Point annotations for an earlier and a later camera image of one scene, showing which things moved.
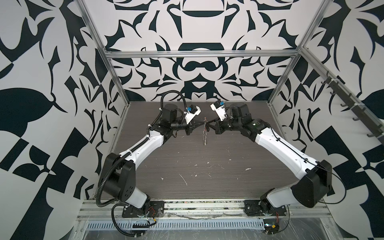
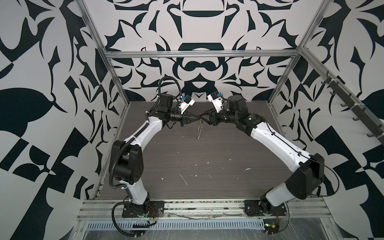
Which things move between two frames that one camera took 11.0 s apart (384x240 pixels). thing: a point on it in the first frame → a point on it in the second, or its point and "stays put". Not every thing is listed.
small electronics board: (270, 226) stays put
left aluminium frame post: (93, 27) stays put
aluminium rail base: (101, 209) stays put
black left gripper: (190, 127) → (187, 119)
